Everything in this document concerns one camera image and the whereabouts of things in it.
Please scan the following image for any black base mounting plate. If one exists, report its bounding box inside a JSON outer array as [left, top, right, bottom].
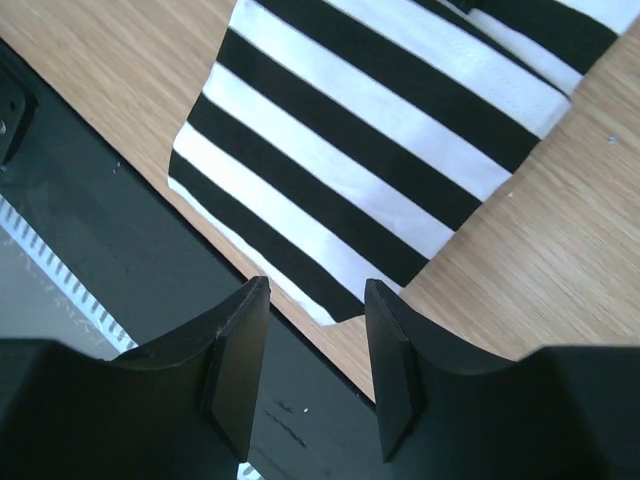
[[1, 46, 390, 479]]

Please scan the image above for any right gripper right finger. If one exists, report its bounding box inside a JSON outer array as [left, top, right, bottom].
[[365, 280, 639, 479]]

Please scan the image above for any slotted cable duct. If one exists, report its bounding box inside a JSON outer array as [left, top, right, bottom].
[[1, 196, 138, 353]]

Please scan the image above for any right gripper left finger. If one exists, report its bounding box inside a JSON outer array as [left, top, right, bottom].
[[1, 276, 270, 479]]

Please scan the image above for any black white striped tank top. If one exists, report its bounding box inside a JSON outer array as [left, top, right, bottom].
[[168, 1, 639, 326]]

